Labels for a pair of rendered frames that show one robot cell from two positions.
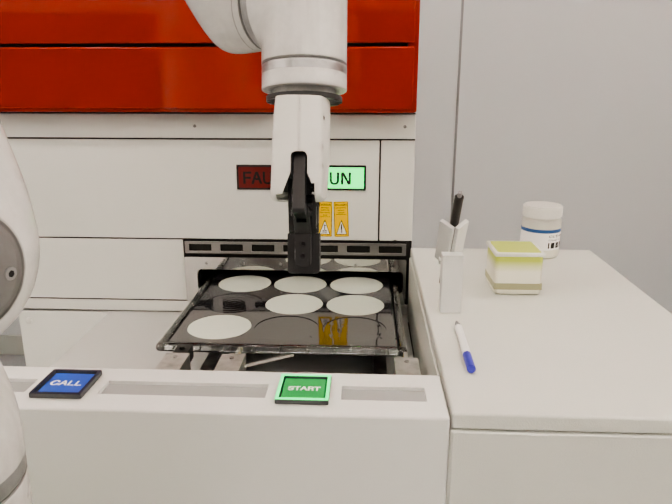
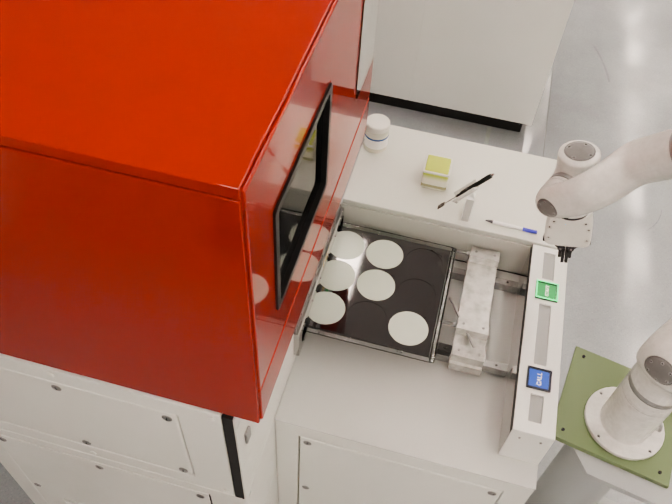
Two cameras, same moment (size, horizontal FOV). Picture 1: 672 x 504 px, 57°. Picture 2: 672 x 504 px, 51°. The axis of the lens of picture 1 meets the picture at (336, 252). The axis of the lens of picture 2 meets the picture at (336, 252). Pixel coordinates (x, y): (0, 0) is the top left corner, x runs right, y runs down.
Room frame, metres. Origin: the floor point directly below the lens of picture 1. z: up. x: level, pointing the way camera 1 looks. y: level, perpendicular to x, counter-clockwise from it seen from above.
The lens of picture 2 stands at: (0.97, 1.17, 2.38)
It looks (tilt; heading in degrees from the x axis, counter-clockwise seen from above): 51 degrees down; 279
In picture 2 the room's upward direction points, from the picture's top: 4 degrees clockwise
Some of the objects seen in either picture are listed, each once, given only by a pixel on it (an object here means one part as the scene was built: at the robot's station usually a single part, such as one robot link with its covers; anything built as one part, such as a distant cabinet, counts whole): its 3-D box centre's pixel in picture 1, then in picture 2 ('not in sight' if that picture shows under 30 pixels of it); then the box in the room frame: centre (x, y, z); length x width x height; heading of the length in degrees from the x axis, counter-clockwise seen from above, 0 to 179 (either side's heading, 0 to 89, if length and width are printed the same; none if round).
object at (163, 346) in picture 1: (280, 349); (443, 301); (0.85, 0.08, 0.90); 0.38 x 0.01 x 0.01; 87
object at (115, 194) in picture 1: (205, 216); (295, 301); (1.20, 0.26, 1.02); 0.82 x 0.03 x 0.40; 87
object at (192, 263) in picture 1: (295, 280); (320, 277); (1.17, 0.08, 0.89); 0.44 x 0.02 x 0.10; 87
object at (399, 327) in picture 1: (396, 308); (391, 235); (1.02, -0.11, 0.90); 0.37 x 0.01 x 0.01; 177
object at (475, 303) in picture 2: not in sight; (474, 310); (0.76, 0.07, 0.87); 0.36 x 0.08 x 0.03; 87
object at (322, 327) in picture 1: (294, 305); (375, 285); (1.03, 0.07, 0.90); 0.34 x 0.34 x 0.01; 87
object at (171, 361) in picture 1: (170, 373); (468, 355); (0.77, 0.23, 0.89); 0.08 x 0.03 x 0.03; 177
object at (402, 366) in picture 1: (407, 379); (484, 256); (0.75, -0.10, 0.89); 0.08 x 0.03 x 0.03; 177
